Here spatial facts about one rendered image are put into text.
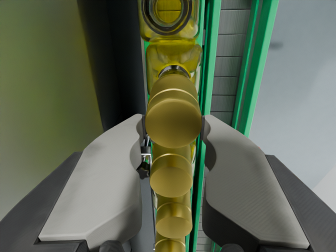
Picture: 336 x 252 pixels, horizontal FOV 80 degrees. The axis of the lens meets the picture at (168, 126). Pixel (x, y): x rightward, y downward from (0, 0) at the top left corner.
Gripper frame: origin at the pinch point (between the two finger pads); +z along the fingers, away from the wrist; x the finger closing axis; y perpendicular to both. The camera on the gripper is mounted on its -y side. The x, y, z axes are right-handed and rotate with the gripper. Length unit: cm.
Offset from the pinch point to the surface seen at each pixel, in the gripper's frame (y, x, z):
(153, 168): 4.8, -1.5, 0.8
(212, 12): -5.4, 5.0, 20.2
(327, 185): 124, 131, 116
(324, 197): 139, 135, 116
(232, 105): 11.8, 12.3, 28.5
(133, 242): 63, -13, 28
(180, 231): 11.8, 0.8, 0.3
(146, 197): 41, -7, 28
